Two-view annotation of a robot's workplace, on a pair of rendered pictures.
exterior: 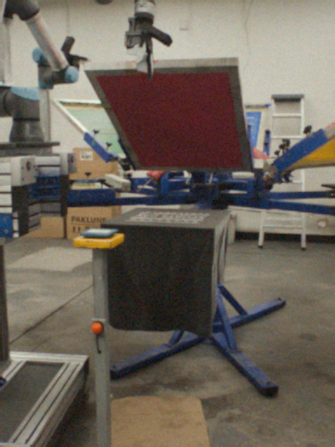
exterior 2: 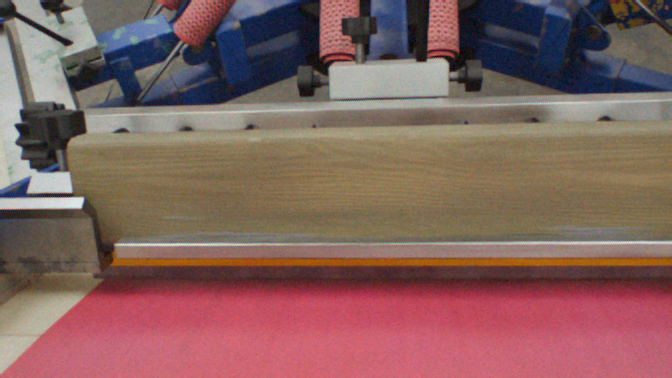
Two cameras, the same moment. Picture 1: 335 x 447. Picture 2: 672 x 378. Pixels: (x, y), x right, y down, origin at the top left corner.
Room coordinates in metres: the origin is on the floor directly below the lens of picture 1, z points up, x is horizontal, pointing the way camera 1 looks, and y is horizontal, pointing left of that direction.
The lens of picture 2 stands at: (2.27, -0.03, 1.55)
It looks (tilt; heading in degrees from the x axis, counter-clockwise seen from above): 48 degrees down; 355
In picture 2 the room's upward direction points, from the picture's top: 7 degrees counter-clockwise
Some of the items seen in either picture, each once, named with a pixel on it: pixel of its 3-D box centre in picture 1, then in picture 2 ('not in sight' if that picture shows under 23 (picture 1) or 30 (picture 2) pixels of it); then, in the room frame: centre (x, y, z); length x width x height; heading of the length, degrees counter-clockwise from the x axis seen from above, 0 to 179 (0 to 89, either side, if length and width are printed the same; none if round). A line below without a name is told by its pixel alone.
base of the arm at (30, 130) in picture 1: (26, 129); not in sight; (2.26, 0.61, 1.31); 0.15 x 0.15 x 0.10
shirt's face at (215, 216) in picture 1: (170, 216); not in sight; (2.18, 0.00, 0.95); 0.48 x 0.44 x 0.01; 166
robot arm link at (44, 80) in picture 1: (48, 77); not in sight; (2.55, 0.57, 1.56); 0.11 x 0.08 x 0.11; 59
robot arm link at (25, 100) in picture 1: (24, 101); not in sight; (2.27, 0.62, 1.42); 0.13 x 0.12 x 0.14; 59
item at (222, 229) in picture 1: (219, 268); not in sight; (2.13, -0.21, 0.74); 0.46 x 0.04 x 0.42; 166
